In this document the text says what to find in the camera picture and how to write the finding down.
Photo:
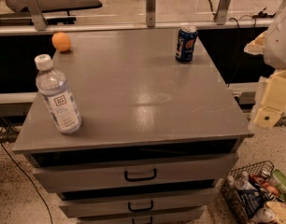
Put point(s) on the metal bracket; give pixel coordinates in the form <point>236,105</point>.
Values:
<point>150,12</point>
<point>221,13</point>
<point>36,15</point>

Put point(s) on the bottom grey drawer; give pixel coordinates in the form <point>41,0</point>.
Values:
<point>164,216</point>

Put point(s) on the blue soda can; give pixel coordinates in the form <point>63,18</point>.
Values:
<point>186,40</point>

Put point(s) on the grey drawer cabinet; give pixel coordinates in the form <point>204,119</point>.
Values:
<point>137,102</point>

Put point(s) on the green package in basket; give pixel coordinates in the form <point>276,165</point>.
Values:
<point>278,179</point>

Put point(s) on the small bottle in basket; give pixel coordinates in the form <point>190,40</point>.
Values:
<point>242,182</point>

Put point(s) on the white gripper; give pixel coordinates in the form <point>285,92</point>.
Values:
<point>279,44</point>

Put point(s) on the top grey drawer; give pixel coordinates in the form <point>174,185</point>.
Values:
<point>111,175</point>

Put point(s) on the black wire basket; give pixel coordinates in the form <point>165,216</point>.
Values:
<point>244,203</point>

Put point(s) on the left metal bracket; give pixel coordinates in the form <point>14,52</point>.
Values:
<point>36,15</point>

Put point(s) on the right metal bracket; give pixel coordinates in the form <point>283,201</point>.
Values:
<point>221,13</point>

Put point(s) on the middle grey drawer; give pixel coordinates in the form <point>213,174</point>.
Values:
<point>139,203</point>

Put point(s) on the orange fruit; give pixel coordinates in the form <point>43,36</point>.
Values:
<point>61,41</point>

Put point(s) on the clear plastic water bottle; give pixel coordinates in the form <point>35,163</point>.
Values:
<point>54,88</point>

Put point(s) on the grey drawer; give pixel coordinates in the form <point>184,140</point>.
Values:
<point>164,216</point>
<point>139,203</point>
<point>111,175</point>

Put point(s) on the dark bench in background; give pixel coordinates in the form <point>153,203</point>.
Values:
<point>20,13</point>

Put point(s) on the red snack bag in basket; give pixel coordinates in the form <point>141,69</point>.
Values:
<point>264,184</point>

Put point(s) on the middle metal bracket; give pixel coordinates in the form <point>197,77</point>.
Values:
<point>150,12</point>

